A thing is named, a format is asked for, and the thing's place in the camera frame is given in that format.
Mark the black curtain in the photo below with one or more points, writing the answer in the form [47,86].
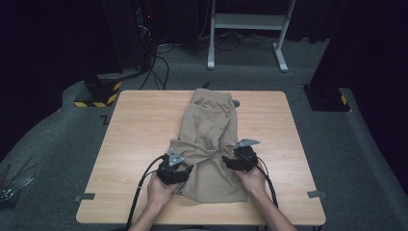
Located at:
[48,38]
[369,48]

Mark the folded metal tripod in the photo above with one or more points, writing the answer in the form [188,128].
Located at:
[16,189]

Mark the dark equipment rack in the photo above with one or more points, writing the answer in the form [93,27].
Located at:
[144,19]

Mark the black stand base yellow mark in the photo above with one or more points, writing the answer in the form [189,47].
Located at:
[324,99]

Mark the person's left hand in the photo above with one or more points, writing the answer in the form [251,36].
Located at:
[160,192]

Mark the grey tape strip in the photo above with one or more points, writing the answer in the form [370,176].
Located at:
[316,194]
[86,196]

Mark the white metal stand frame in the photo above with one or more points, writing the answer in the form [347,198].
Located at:
[247,21]

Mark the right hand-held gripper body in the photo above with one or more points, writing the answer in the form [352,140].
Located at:
[247,159]

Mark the person's right hand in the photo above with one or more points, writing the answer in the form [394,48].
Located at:
[253,181]

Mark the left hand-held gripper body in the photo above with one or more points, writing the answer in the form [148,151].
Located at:
[170,170]

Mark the black yellow striped stand base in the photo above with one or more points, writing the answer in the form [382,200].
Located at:
[102,93]

